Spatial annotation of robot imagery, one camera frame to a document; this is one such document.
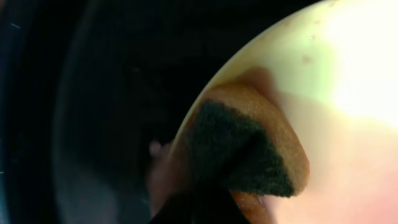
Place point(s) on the yellow plastic plate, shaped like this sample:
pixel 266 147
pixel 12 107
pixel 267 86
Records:
pixel 331 70

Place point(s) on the round black tray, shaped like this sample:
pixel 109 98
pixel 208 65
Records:
pixel 87 85

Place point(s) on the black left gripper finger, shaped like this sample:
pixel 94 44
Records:
pixel 209 205

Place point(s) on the orange green sponge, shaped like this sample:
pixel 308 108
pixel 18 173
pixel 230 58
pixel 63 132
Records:
pixel 236 139

